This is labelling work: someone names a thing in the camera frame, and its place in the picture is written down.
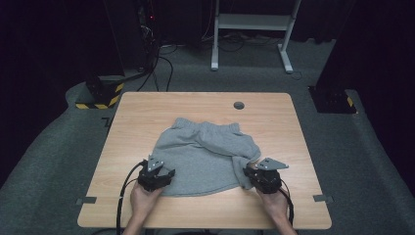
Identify black computer equipment rack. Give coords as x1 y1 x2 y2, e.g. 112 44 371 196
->
136 0 161 71

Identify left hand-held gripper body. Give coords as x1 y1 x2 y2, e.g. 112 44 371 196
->
137 154 168 193

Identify white metal desk frame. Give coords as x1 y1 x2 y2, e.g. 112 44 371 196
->
210 0 302 74

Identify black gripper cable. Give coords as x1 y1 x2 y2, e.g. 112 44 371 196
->
278 178 296 227
115 160 148 235

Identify grey shorts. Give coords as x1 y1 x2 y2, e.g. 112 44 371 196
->
151 117 262 198

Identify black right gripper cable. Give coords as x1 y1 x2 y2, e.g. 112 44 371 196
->
278 178 296 227

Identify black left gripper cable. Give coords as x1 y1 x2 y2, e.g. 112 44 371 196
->
115 160 148 235

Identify grey tape strip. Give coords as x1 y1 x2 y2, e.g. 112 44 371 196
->
312 194 335 203
75 196 98 206

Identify person's right hand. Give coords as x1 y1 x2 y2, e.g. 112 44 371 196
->
255 187 290 220

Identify black floor cables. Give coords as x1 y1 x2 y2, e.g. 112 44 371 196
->
136 45 179 93

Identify cable bundle under desk frame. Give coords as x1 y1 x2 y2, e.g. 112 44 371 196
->
200 30 283 53

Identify black yellow striped stand base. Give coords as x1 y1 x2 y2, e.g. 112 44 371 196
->
74 74 126 111

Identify person's left hand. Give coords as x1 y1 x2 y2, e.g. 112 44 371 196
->
129 182 164 220

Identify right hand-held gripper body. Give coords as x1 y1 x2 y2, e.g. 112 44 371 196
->
253 157 290 195

